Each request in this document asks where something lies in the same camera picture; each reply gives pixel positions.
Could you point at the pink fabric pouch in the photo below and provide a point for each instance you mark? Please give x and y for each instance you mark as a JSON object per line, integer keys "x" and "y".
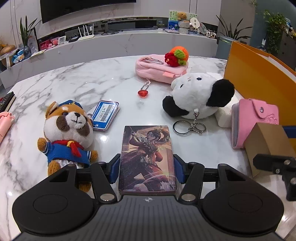
{"x": 153, "y": 67}

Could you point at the brown cardboard box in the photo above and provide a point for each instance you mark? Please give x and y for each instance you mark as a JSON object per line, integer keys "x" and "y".
{"x": 269, "y": 139}

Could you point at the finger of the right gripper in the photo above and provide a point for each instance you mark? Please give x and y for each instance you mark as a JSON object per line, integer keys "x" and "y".
{"x": 280, "y": 165}

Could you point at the potted green plant left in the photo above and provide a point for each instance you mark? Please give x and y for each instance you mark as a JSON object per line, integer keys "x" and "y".
{"x": 26, "y": 30}

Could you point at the shiba dog plush sailor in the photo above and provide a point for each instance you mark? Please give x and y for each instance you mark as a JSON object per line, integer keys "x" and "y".
{"x": 68, "y": 136}

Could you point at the small teddy bear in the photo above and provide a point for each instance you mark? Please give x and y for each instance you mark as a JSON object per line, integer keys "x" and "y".
{"x": 181, "y": 16}

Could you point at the white black panda plush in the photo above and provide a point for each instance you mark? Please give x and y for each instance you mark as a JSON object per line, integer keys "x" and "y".
{"x": 197, "y": 95}

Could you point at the potted green plant right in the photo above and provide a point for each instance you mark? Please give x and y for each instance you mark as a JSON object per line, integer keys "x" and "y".
{"x": 230, "y": 35}

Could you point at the illustrated card box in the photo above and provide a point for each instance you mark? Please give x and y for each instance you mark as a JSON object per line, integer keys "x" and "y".
{"x": 146, "y": 162}

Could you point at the silver key ring clasp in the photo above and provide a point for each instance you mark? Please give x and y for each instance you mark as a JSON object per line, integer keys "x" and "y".
{"x": 193, "y": 126}

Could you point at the marble tv cabinet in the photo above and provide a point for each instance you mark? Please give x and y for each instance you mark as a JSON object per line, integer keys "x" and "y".
{"x": 126, "y": 43}

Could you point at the blue white card holder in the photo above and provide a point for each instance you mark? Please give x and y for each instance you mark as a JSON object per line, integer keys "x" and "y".
{"x": 104, "y": 114}

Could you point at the orange crochet fruit charm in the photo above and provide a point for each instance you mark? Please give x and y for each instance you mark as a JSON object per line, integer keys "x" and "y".
{"x": 178, "y": 56}

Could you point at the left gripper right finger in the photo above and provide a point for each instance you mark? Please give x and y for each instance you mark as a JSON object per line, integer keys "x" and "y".
{"x": 190, "y": 176}

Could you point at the red heart charm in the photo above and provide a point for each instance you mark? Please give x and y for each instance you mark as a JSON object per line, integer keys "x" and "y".
{"x": 143, "y": 92}

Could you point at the potted green plant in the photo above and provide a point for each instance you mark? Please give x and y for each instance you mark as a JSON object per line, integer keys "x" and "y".
{"x": 230, "y": 35}
{"x": 26, "y": 30}

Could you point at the white wifi router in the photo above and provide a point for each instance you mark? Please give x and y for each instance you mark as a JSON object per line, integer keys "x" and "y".
{"x": 86, "y": 33}

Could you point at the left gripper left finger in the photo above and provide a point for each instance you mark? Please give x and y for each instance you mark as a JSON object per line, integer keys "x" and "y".
{"x": 103, "y": 175}

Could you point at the pink handheld device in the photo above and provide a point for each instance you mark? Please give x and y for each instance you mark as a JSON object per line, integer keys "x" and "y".
{"x": 6, "y": 119}

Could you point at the black television screen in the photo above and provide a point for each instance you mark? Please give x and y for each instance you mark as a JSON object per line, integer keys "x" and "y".
{"x": 52, "y": 9}

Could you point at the white box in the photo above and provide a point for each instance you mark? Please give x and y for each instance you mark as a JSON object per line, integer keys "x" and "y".
{"x": 223, "y": 117}

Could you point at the pink snap card wallet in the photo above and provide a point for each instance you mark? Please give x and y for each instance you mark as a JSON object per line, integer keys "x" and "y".
{"x": 245, "y": 114}

